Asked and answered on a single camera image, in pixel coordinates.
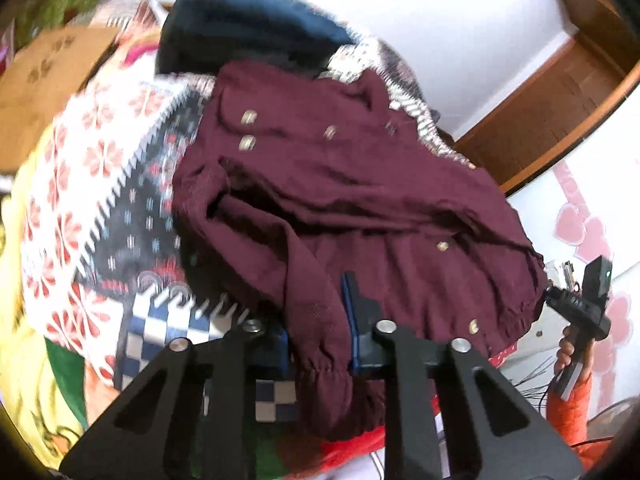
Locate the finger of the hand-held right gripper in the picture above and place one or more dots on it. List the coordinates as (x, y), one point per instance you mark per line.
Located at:
(557, 299)

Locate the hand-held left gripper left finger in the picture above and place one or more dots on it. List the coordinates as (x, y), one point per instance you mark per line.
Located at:
(275, 355)

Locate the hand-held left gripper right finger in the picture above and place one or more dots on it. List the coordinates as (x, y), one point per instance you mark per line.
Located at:
(352, 325)

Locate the maroon button shirt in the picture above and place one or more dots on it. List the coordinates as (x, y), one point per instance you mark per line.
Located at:
(350, 200)

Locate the person's right forearm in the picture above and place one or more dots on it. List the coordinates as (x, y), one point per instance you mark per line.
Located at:
(570, 420)

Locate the person's right hand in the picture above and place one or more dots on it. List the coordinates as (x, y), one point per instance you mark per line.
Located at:
(564, 355)

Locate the patchwork bedspread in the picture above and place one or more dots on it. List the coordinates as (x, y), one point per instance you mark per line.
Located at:
(100, 185)

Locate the yellow floral blanket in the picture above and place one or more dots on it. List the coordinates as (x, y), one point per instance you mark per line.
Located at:
(20, 310)

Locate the wooden overhead cabinet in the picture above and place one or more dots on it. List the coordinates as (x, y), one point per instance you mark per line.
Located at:
(595, 5)

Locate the blue denim jeans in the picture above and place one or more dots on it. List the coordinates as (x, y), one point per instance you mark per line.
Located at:
(250, 10)

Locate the wooden lap desk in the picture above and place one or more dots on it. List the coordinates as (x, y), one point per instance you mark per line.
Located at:
(40, 90)

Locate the green patterned cloth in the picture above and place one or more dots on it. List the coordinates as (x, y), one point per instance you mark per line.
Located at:
(65, 0)

